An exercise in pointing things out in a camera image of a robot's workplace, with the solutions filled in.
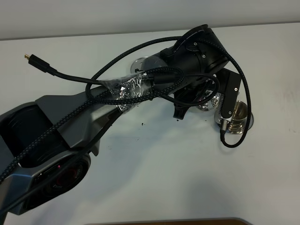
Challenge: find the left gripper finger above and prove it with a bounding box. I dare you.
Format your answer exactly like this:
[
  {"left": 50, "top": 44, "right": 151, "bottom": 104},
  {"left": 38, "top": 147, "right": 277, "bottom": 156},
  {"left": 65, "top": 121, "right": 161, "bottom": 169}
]
[{"left": 173, "top": 103, "right": 190, "bottom": 119}]

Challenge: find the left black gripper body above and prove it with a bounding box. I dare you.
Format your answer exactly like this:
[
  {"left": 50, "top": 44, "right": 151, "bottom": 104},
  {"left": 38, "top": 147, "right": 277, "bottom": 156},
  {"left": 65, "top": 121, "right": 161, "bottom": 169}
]
[{"left": 173, "top": 75, "right": 219, "bottom": 110}]

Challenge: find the stainless steel teapot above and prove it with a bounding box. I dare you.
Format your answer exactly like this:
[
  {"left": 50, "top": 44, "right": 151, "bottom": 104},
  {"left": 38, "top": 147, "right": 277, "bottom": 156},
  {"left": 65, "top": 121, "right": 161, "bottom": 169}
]
[{"left": 196, "top": 93, "right": 221, "bottom": 112}]

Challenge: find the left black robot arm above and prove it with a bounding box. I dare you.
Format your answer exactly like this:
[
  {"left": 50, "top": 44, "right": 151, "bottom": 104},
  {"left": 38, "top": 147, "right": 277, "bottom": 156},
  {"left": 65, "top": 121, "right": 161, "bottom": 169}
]
[{"left": 0, "top": 25, "right": 228, "bottom": 215}]

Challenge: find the near stainless steel saucer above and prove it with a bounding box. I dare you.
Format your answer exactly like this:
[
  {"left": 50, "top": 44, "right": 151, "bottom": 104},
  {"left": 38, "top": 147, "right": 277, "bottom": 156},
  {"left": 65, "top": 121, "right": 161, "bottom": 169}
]
[{"left": 214, "top": 113, "right": 254, "bottom": 135}]

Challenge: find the near stainless steel teacup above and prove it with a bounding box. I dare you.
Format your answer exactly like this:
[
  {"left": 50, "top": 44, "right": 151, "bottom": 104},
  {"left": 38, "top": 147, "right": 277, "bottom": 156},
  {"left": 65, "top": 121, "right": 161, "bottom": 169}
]
[{"left": 214, "top": 100, "right": 248, "bottom": 134}]

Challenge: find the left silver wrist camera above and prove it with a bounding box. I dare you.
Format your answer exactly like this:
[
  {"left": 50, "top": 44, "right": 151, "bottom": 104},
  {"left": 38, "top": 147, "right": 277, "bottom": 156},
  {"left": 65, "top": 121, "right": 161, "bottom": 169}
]
[{"left": 214, "top": 94, "right": 235, "bottom": 131}]

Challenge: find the left black braided cable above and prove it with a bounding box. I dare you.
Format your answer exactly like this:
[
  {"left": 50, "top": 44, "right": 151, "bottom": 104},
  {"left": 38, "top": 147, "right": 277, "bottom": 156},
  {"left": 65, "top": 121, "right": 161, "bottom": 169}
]
[{"left": 0, "top": 36, "right": 250, "bottom": 183}]

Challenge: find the loose black hdmi cable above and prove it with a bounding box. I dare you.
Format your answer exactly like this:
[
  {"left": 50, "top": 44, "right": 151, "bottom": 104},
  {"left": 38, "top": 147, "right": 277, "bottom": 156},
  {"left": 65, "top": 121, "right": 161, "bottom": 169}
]
[{"left": 24, "top": 53, "right": 220, "bottom": 105}]

